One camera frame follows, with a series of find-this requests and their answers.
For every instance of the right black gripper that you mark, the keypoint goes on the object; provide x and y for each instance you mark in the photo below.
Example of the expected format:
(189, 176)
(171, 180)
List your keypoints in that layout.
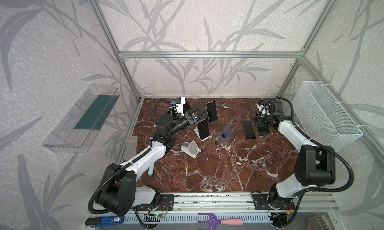
(260, 122)

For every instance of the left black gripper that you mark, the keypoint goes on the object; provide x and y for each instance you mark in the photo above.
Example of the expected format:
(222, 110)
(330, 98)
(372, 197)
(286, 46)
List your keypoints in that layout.
(192, 118)

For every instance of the black phone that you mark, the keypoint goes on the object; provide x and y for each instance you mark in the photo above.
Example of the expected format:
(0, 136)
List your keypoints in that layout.
(212, 111)
(249, 130)
(263, 131)
(203, 129)

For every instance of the purple round phone stand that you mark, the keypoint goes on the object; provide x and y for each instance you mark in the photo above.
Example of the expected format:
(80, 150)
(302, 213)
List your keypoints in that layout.
(226, 134)

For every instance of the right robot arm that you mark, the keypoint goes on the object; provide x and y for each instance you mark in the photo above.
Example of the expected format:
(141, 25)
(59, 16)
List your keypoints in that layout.
(315, 166)

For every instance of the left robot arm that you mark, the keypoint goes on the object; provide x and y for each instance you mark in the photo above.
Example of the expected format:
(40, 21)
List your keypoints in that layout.
(118, 191)

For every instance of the white phone stand front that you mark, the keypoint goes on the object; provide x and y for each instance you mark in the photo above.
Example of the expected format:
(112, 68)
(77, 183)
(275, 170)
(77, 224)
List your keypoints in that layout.
(191, 149)

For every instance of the black phone on white stand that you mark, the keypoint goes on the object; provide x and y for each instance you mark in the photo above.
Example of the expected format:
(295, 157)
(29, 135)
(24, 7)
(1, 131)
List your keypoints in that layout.
(203, 129)

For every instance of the teal silicone spatula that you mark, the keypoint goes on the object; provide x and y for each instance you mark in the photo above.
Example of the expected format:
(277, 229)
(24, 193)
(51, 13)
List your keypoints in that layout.
(151, 170)

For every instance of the purple pink fork tool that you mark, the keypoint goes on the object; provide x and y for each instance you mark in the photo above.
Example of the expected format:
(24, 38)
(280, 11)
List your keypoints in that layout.
(213, 221)

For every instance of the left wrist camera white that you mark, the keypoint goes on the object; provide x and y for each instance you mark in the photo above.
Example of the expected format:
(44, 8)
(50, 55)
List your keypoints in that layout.
(177, 105)

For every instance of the white wire mesh basket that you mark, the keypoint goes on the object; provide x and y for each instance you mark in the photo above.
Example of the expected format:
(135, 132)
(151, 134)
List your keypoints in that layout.
(323, 117)

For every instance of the clear plastic wall tray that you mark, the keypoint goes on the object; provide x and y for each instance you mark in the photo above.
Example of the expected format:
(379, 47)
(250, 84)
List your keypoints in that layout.
(79, 128)

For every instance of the aluminium mounting rail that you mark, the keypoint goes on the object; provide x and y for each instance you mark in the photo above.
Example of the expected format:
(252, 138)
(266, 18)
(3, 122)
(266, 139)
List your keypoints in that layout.
(226, 202)

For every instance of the blue handled tool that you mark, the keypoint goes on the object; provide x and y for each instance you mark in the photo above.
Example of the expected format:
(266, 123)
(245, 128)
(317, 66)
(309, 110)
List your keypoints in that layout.
(104, 221)

